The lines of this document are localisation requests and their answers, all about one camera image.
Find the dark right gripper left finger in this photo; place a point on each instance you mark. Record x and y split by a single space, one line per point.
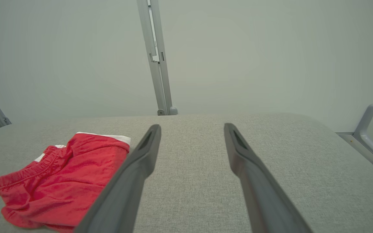
121 194

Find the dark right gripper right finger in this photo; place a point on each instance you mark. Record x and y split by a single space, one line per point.
264 200

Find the red shorts with white trim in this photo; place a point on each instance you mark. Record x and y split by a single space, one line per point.
60 181

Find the grey metal frame post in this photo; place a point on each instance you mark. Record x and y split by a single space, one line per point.
159 81

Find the grey frame leg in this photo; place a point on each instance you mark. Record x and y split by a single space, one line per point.
366 129

